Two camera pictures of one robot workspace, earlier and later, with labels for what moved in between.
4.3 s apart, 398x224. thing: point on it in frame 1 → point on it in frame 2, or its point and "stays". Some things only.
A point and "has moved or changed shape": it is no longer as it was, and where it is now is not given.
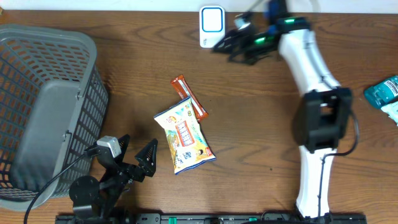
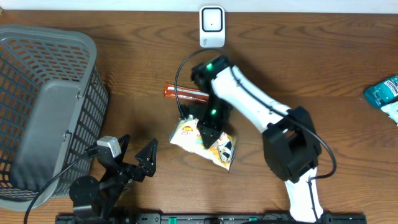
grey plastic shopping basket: x=53 y=101 stays
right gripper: x=250 y=57 → x=214 y=130
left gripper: x=145 y=168 stays
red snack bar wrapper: x=183 y=88 has moved or changed shape
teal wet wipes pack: x=392 y=111 stays
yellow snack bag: x=188 y=145 → x=186 y=134
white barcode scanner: x=212 y=25 stays
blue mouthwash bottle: x=382 y=93 stays
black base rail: x=277 y=218 stays
